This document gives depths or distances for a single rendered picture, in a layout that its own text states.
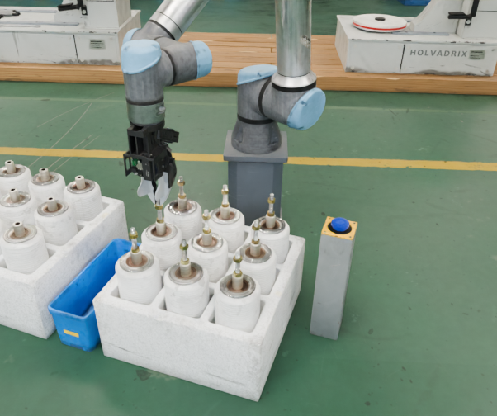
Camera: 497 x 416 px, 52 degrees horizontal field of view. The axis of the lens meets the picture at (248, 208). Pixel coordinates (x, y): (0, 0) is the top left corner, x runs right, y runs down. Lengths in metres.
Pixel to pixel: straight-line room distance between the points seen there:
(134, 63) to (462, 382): 1.00
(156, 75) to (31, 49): 2.19
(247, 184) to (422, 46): 1.72
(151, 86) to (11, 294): 0.62
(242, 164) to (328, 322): 0.51
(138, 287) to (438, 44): 2.29
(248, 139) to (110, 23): 1.74
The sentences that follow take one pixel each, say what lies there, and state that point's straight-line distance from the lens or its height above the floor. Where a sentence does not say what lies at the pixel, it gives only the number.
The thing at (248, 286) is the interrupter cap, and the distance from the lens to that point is 1.06.
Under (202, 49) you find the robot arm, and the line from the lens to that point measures 1.09.
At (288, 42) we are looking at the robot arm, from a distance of 1.27.
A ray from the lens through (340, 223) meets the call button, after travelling 1.13.
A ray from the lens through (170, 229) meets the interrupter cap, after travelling 1.23.
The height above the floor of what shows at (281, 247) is 0.21.
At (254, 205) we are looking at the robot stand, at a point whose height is 0.13.
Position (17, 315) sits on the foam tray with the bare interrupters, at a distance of 1.38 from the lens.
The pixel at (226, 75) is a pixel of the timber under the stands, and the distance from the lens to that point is 2.86.
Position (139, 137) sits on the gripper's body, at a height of 0.52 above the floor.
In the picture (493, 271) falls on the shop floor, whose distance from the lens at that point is 1.67.
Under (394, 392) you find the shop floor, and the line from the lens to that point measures 1.25.
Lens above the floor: 0.96
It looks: 33 degrees down
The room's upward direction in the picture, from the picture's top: 1 degrees clockwise
